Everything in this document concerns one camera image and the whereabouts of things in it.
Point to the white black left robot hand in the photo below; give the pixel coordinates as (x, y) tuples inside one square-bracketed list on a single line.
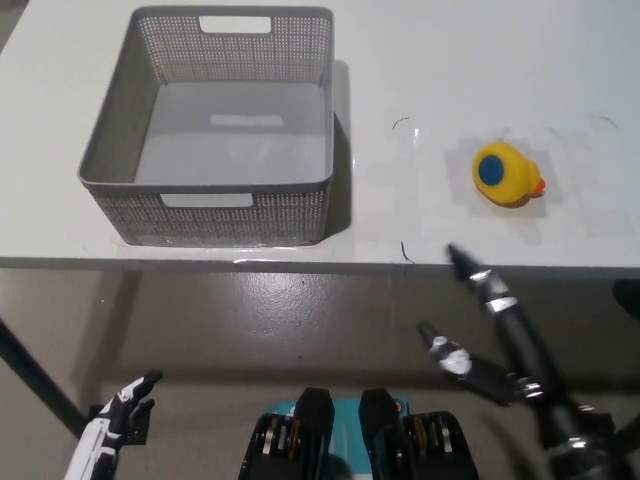
[(100, 430)]

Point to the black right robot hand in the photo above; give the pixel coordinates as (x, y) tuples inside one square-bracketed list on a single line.
[(520, 345)]

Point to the yellow rubber duck toy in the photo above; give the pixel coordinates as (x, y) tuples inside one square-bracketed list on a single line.
[(510, 187)]

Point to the black table leg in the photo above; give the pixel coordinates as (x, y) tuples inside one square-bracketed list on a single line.
[(40, 382), (630, 300)]

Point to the black teal robot torso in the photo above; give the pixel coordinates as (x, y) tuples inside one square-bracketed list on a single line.
[(440, 450)]

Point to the grey perforated plastic basket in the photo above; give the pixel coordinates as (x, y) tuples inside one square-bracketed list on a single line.
[(220, 220)]

